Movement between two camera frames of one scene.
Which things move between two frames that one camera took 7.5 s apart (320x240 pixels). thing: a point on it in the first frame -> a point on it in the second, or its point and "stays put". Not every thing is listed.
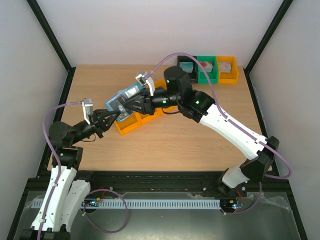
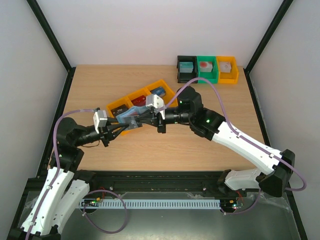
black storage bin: (193, 76) stays put
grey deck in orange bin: (225, 67) stays put
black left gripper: (99, 123) -> (107, 131)
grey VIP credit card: (118, 105) -> (133, 124)
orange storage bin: (231, 77) stays put
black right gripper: (148, 104) -> (161, 120)
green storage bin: (210, 64) stays put
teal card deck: (187, 66) stays put
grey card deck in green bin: (207, 65) stays put
